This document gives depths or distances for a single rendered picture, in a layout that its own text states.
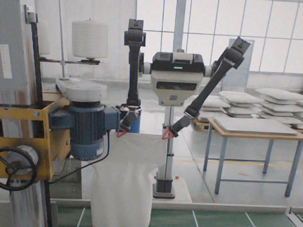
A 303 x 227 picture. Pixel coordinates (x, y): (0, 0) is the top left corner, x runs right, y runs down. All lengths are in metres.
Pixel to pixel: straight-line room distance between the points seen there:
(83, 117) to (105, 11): 8.60
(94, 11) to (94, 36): 8.48
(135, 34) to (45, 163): 0.71
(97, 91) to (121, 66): 8.43
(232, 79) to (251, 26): 2.08
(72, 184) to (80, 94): 1.18
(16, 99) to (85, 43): 0.36
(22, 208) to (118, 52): 8.48
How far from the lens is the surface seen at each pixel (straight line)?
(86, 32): 1.09
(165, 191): 2.26
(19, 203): 1.21
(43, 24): 1.21
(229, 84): 10.01
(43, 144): 1.03
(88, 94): 0.95
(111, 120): 1.05
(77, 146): 1.05
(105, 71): 9.48
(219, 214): 2.02
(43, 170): 1.08
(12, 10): 0.98
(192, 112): 1.37
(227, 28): 9.89
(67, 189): 2.06
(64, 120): 1.04
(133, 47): 1.19
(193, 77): 1.72
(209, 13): 9.71
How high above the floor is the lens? 1.59
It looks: 17 degrees down
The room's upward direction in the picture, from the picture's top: 3 degrees clockwise
